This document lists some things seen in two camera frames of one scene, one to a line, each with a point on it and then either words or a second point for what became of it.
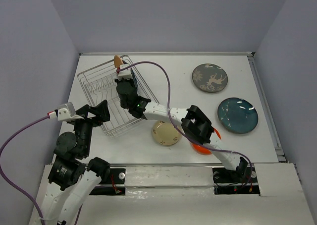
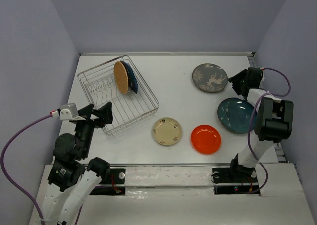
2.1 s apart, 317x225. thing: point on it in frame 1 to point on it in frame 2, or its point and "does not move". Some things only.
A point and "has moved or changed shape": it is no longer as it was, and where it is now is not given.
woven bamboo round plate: [118, 61] has moved or changed shape
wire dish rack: [98, 84] does not move
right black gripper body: [130, 81] to [245, 84]
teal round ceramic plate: [237, 115] does not move
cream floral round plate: [165, 133] does not move
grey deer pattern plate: [210, 78] does not move
